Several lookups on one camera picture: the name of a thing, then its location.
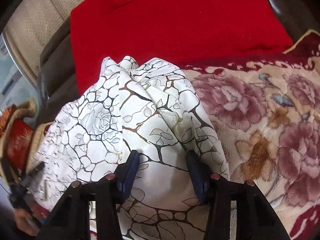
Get beige patterned curtain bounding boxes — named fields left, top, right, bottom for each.
left=4, top=0, right=83, bottom=85

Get floral cream maroon bedspread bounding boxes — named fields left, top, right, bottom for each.
left=178, top=30, right=319, bottom=239

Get red gold embroidered pillow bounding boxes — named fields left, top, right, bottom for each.
left=1, top=98, right=37, bottom=182

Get person's left hand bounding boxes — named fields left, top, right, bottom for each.
left=14, top=208, right=43, bottom=236

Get white crackle-print garment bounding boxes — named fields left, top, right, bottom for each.
left=29, top=56, right=229, bottom=239

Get red blanket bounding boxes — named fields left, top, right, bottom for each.
left=71, top=0, right=292, bottom=93

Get window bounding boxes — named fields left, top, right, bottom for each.
left=0, top=34, right=39, bottom=112

